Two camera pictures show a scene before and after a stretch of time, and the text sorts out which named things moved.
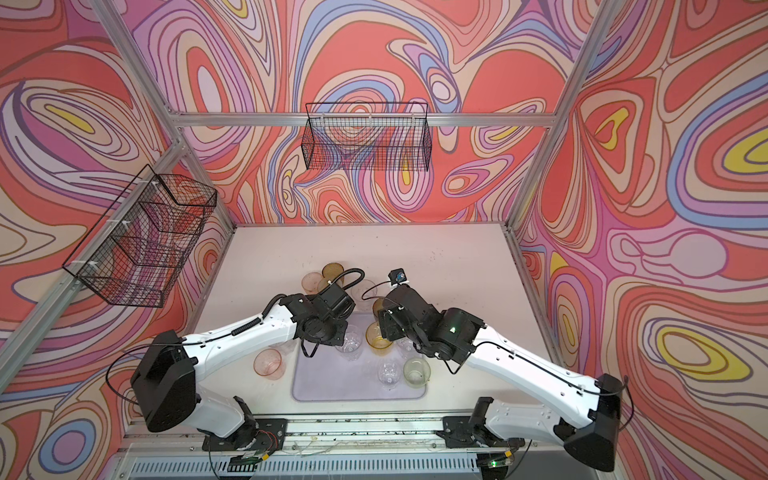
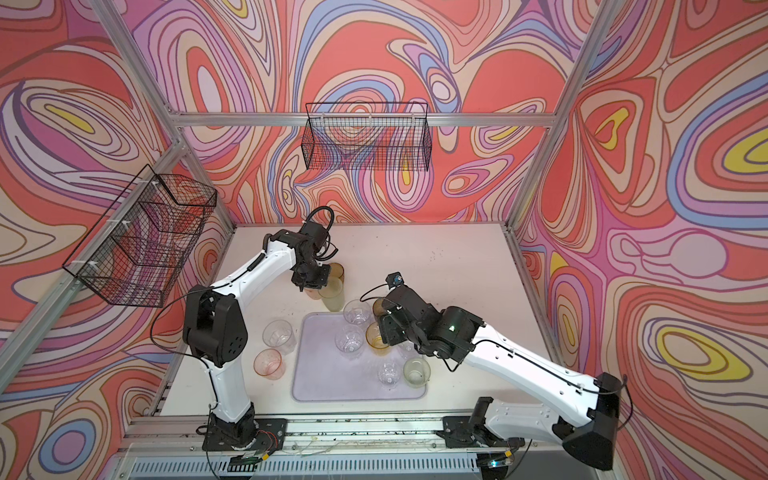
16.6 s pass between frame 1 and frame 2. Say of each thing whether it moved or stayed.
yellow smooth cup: stayed
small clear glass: stayed
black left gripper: moved
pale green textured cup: stayed
